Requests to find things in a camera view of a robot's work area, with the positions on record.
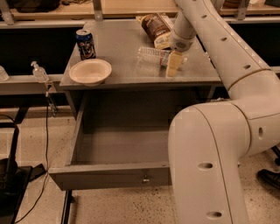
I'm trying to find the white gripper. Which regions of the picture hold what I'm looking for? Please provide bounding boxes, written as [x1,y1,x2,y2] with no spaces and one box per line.
[165,30,196,77]

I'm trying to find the clear plastic water bottle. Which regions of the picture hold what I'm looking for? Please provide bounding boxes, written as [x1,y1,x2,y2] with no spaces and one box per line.
[136,45,188,68]

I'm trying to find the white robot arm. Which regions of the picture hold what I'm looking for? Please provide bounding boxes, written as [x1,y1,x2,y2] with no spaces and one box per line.
[168,0,280,224]

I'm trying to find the grey cabinet with counter top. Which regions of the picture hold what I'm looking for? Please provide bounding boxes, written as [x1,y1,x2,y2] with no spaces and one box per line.
[60,19,221,121]

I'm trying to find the grey open top drawer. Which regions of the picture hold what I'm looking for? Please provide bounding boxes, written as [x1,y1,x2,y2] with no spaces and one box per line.
[50,91,171,191]

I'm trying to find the clear hand sanitizer pump bottle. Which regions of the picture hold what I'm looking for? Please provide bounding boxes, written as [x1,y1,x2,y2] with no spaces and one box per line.
[31,61,50,83]

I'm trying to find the brown and white chip bag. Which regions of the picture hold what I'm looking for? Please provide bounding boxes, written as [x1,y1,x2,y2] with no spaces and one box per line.
[136,13,172,50]

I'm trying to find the white paper bowl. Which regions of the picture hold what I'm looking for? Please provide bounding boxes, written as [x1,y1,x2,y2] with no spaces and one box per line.
[69,59,112,87]

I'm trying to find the blue soda can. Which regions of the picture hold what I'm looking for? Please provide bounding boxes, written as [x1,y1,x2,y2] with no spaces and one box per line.
[76,29,96,60]

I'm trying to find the black shoe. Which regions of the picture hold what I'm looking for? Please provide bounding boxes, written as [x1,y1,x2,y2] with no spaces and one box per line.
[257,169,280,189]

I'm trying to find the black stand base at left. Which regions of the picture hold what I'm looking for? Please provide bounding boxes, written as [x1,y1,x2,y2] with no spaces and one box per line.
[0,115,46,224]

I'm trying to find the black cable on floor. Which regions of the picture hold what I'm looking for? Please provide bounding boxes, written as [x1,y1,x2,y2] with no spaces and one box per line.
[14,91,51,224]

